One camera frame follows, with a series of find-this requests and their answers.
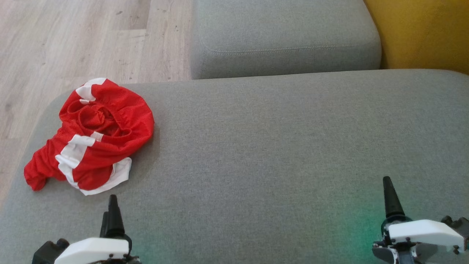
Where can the left gripper white dark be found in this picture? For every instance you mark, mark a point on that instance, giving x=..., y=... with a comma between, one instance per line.
x=95, y=249

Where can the yellow sofa cushion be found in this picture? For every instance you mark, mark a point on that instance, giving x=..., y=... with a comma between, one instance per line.
x=421, y=33

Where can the red shorts with white band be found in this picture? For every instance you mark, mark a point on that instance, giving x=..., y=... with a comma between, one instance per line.
x=110, y=117

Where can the right gripper white dark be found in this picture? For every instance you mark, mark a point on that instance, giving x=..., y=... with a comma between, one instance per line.
x=421, y=233

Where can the large grey sofa seat cushion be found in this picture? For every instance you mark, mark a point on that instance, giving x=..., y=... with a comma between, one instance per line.
x=274, y=146

